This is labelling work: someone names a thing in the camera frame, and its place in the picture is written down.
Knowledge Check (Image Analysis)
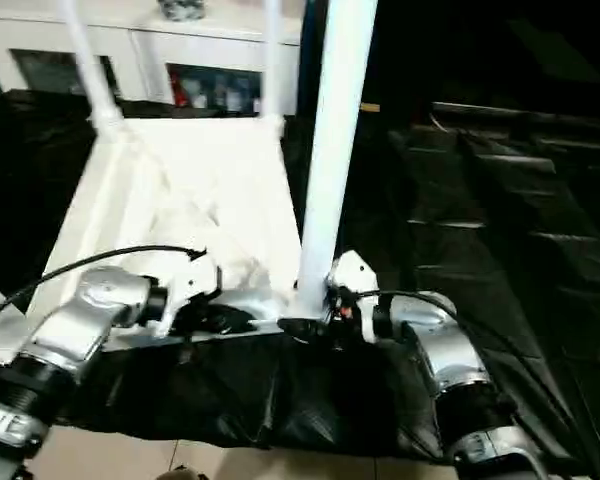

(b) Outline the black mat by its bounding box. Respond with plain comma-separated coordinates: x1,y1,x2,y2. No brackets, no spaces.
0,89,600,474

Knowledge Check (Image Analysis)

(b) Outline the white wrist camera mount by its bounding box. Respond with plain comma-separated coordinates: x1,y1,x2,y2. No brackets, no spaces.
152,252,222,337
327,249,390,346

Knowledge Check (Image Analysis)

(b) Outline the white plastic table top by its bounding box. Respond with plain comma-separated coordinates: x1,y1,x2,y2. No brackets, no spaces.
0,113,331,367

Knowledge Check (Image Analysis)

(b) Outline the grey black toy figure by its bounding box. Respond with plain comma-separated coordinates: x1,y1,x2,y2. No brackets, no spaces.
158,0,210,22

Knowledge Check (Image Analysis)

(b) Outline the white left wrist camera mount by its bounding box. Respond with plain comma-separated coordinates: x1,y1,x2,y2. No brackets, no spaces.
152,252,222,337

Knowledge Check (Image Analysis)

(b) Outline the black flat board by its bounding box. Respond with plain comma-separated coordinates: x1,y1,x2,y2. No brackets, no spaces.
431,101,600,125

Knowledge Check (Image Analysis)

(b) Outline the white cabinet with glass doors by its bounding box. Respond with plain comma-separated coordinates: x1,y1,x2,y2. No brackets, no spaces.
0,0,304,119

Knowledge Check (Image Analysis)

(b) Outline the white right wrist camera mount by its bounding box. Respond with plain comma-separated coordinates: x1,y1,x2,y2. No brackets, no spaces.
327,249,390,346

